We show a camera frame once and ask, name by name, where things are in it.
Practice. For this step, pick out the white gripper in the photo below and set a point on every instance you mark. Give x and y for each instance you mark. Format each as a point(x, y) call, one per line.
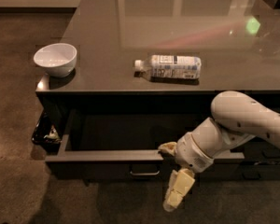
point(191, 153)

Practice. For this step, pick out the drawer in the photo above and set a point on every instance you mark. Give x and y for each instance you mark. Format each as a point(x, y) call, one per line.
point(119, 146)
point(236, 172)
point(259, 152)

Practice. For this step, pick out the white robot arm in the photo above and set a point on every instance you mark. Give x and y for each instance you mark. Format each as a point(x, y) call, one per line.
point(236, 119)

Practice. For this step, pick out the dark grey drawer cabinet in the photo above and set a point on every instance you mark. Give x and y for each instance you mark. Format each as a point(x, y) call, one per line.
point(238, 42)

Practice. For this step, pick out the clear plastic water bottle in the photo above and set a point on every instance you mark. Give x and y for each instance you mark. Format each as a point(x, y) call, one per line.
point(169, 66)

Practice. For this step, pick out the black bin with trash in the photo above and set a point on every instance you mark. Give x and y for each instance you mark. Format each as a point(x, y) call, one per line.
point(45, 133)

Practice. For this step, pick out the white ceramic bowl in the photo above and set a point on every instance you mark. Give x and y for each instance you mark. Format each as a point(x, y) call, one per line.
point(57, 60)

